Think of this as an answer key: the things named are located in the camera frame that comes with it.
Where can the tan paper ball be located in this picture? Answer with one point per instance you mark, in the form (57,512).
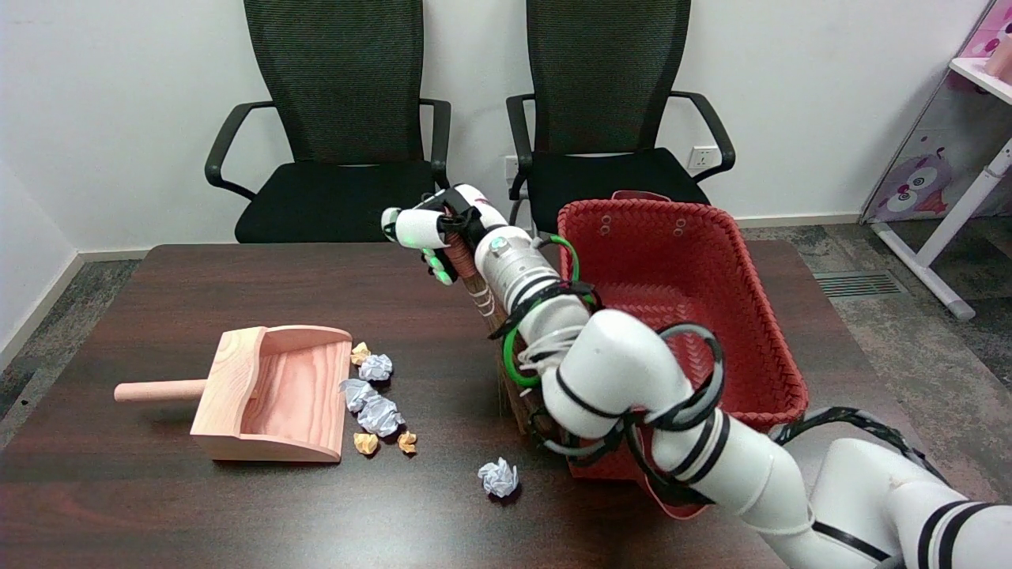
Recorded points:
(360,352)
(365,443)
(407,442)

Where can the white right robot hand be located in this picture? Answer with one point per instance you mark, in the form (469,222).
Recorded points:
(419,227)

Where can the wooden dustpan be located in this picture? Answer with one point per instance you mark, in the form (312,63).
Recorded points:
(229,395)

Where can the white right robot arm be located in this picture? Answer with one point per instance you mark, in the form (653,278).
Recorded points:
(617,371)

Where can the brown whisk broom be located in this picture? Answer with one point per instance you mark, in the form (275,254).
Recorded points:
(462,257)

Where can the black mesh office chair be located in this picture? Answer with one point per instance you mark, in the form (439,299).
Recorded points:
(340,197)
(601,79)

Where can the red woven basket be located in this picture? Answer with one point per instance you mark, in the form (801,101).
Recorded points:
(672,261)

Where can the white desk leg frame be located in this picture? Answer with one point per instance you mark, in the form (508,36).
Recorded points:
(941,229)

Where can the floor vent grille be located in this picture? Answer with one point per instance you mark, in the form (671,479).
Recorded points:
(858,284)

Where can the white paper ball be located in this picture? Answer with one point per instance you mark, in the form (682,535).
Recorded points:
(498,477)
(357,393)
(380,415)
(375,367)

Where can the white wall outlet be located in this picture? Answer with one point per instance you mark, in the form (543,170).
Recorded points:
(511,166)
(702,157)

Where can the pink white shelf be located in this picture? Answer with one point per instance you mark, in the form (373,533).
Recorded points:
(984,35)

